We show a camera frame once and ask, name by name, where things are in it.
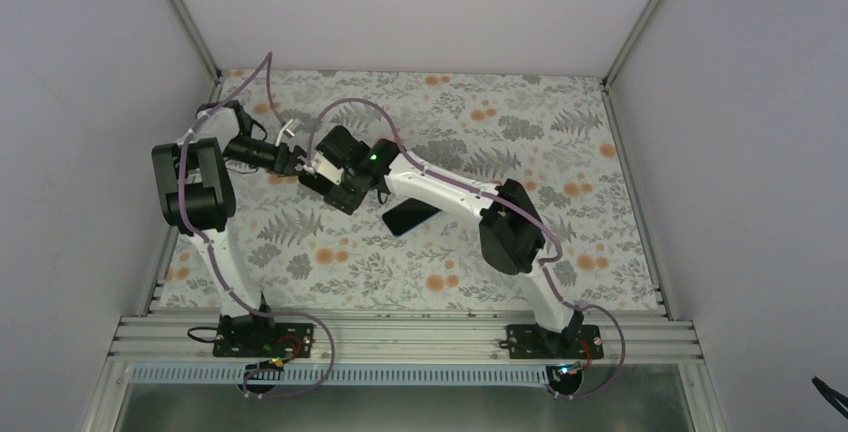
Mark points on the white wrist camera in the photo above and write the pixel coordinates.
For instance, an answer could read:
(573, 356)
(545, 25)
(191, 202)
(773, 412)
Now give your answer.
(287, 131)
(321, 166)

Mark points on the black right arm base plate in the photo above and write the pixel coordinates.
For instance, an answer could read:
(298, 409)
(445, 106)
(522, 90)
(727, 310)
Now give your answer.
(529, 341)

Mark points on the black smartphone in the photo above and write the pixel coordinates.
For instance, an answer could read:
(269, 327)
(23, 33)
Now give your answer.
(408, 215)

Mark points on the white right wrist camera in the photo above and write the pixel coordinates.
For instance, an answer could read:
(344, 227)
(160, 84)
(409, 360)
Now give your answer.
(321, 166)

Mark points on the black object at corner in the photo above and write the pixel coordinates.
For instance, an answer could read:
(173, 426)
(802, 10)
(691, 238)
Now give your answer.
(833, 397)

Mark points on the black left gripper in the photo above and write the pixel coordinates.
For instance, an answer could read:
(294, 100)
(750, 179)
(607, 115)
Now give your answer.
(286, 161)

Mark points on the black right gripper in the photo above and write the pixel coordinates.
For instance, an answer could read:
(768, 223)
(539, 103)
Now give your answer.
(345, 201)

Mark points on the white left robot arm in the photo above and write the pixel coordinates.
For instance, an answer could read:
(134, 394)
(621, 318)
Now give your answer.
(197, 197)

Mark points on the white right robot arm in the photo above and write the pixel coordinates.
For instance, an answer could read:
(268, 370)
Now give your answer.
(510, 230)

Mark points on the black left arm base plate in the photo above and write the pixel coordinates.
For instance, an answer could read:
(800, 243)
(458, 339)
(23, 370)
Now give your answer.
(253, 337)

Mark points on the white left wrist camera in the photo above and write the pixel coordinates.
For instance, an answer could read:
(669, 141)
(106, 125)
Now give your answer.
(287, 131)

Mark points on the white slotted cable duct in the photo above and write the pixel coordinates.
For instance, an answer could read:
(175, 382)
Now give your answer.
(348, 374)

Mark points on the aluminium mounting rail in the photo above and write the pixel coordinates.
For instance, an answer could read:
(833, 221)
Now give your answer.
(368, 337)

